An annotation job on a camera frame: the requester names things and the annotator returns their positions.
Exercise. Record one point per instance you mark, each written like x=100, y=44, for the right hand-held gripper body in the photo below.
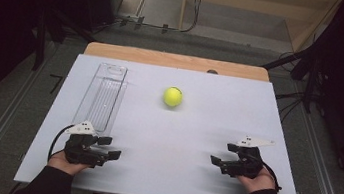
x=245, y=163

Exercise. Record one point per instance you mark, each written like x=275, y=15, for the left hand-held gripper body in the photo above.
x=80, y=150

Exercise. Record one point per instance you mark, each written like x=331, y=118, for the clear plastic container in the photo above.
x=102, y=99

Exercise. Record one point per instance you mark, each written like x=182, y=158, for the yellow tennis ball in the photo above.
x=172, y=96

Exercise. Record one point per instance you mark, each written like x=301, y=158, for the person's left hand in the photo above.
x=65, y=163

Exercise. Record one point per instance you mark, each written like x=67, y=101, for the person's right hand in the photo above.
x=257, y=184

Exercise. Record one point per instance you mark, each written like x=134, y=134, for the black metal stand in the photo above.
x=309, y=73

